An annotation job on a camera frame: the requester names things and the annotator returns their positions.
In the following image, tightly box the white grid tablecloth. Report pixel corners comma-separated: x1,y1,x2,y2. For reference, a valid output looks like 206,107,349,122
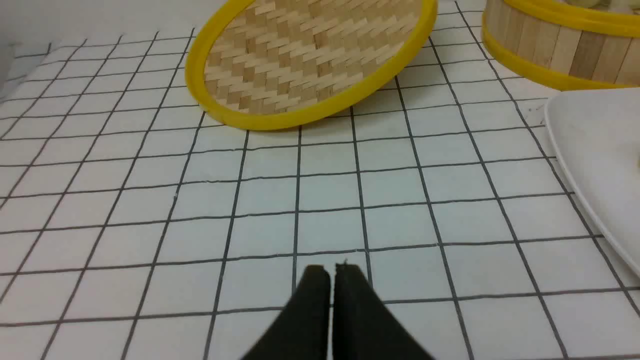
0,0,639,360

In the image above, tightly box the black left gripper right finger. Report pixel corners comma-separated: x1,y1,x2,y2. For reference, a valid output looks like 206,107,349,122
333,263,434,360

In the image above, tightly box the woven bamboo steamer lid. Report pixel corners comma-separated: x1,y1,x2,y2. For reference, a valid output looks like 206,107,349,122
185,0,438,132

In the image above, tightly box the white square plate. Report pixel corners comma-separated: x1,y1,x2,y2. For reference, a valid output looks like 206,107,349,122
544,88,640,274

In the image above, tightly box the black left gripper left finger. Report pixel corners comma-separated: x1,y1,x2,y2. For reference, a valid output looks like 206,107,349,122
242,265,331,360

